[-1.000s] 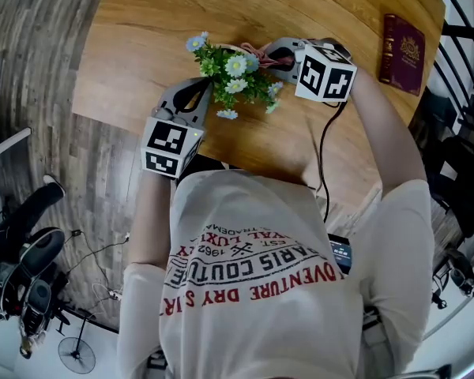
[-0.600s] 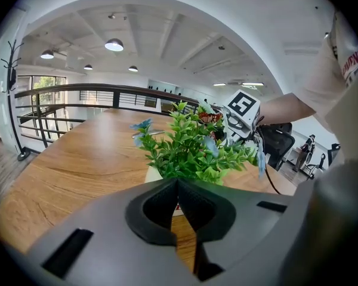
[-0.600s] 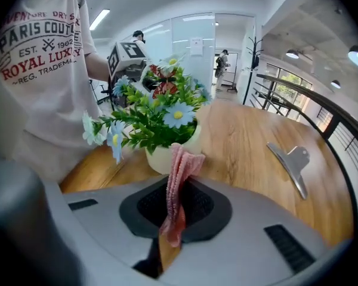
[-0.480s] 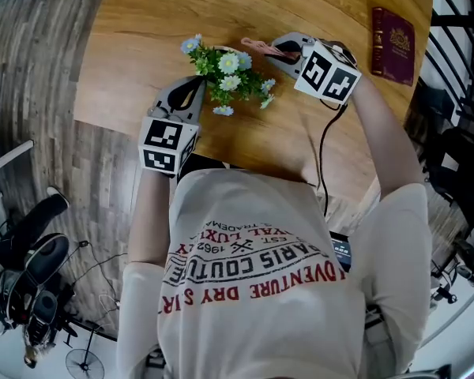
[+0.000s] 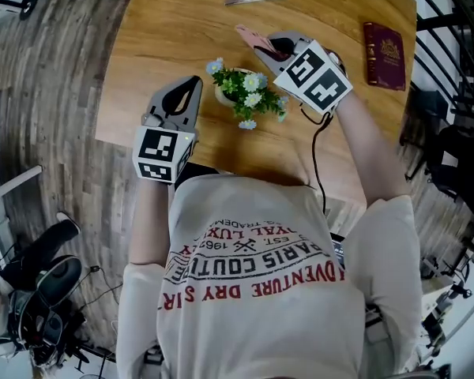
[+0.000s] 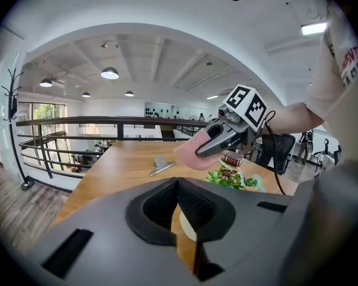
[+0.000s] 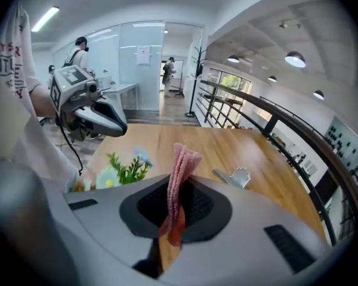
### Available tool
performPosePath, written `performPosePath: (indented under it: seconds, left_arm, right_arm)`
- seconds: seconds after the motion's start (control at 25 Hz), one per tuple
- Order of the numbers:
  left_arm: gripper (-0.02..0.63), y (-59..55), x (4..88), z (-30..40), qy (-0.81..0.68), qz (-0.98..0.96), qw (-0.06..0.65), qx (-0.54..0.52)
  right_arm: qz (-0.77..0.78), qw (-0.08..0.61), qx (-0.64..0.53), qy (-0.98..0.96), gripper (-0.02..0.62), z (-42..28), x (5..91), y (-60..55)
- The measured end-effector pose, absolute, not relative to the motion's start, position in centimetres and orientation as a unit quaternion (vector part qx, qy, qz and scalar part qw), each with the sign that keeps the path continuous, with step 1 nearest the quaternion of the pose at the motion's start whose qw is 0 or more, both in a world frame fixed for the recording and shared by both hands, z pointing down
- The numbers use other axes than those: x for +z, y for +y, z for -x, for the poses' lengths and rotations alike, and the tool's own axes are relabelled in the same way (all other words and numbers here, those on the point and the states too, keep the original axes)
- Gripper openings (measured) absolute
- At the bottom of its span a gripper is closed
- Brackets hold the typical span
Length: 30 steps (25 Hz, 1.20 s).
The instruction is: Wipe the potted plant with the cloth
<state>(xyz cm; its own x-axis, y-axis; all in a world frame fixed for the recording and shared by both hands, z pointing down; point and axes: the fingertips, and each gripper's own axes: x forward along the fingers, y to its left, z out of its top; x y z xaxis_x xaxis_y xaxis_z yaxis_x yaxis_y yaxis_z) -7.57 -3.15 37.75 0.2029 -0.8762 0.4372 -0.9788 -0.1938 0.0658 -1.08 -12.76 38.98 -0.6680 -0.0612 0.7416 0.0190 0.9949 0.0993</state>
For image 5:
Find pink cloth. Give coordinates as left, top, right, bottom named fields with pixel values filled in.
left=235, top=24, right=292, bottom=61

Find person's left forearm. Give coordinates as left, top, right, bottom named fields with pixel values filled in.
left=128, top=178, right=175, bottom=266

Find potted plant with pale flowers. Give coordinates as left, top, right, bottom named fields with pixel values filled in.
left=205, top=56, right=290, bottom=130

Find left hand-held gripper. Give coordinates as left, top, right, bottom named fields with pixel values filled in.
left=132, top=75, right=204, bottom=187

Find person's right forearm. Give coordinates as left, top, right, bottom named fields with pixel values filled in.
left=333, top=91, right=412, bottom=208

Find dark red book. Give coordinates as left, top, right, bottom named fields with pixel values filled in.
left=363, top=21, right=407, bottom=92

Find black round caster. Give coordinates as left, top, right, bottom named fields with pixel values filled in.
left=20, top=0, right=39, bottom=20

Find black office chair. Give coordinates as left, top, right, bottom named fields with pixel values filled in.
left=422, top=124, right=474, bottom=212

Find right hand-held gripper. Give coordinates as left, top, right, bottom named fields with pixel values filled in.
left=254, top=32, right=355, bottom=116

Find person in white t-shirt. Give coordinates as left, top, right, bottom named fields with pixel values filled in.
left=116, top=174, right=423, bottom=379

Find black metal railing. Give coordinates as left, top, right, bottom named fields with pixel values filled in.
left=398, top=0, right=474, bottom=122

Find grey harness strap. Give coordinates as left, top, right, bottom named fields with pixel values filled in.
left=144, top=347, right=163, bottom=379
left=365, top=304, right=392, bottom=343

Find person's black trousers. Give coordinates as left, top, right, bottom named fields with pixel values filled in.
left=185, top=163, right=222, bottom=181

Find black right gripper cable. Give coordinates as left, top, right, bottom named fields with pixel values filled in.
left=299, top=104, right=333, bottom=216

